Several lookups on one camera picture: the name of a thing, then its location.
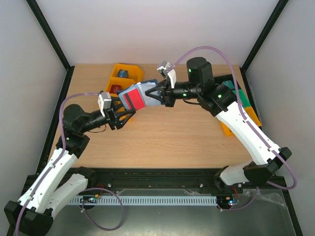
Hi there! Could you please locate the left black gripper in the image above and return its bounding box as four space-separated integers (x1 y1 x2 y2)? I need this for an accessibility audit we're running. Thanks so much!
80 97 136 133

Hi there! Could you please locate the red credit card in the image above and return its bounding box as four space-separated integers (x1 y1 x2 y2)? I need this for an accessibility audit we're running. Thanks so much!
121 88 146 110

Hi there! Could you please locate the blue leather card holder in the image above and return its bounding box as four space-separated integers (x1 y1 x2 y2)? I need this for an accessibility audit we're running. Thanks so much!
118 79 158 107

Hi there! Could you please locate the yellow three-compartment bin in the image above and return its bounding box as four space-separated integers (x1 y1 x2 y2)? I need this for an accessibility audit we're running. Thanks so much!
105 63 144 97

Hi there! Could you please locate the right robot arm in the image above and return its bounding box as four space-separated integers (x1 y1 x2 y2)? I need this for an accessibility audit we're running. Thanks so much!
145 57 292 193

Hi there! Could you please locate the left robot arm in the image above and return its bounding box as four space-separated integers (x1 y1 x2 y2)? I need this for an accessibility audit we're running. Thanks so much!
4 93 136 236

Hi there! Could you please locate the red VIP card stack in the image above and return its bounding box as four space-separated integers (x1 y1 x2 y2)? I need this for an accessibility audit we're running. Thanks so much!
109 85 122 94

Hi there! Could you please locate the blue card stack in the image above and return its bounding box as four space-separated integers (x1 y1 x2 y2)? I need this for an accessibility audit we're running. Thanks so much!
117 69 128 78

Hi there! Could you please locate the teal card stack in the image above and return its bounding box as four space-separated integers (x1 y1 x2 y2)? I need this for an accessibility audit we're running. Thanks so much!
222 80 235 90

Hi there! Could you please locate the black bin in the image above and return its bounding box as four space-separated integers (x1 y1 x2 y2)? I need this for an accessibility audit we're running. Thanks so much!
214 74 241 90

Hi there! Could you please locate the green bin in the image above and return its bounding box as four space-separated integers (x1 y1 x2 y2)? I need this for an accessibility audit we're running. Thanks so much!
238 89 251 108

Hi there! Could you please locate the yellow bin right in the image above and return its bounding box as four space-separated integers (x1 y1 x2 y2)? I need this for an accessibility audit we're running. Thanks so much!
220 106 262 137

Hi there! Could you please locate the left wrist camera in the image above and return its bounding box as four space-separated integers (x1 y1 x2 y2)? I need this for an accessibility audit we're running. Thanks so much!
97 91 112 117

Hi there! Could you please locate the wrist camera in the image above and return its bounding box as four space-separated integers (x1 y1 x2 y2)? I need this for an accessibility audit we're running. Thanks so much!
97 91 112 117
157 60 177 89

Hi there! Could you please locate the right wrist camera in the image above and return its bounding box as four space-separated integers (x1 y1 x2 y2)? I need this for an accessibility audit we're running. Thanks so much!
157 60 177 89

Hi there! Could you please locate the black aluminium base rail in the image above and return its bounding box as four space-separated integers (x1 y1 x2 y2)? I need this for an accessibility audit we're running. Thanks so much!
27 168 286 195

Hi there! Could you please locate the light blue cable duct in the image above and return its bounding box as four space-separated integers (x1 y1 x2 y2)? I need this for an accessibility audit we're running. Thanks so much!
68 196 217 206

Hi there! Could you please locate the black frame post left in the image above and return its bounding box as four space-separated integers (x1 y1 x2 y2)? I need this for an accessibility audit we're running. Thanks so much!
26 0 74 72

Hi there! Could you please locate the black frame post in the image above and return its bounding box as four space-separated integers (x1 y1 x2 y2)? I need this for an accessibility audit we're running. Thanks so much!
241 0 290 72
26 0 74 72

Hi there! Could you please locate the black frame post right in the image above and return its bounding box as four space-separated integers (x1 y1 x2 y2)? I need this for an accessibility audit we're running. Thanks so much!
241 0 290 72

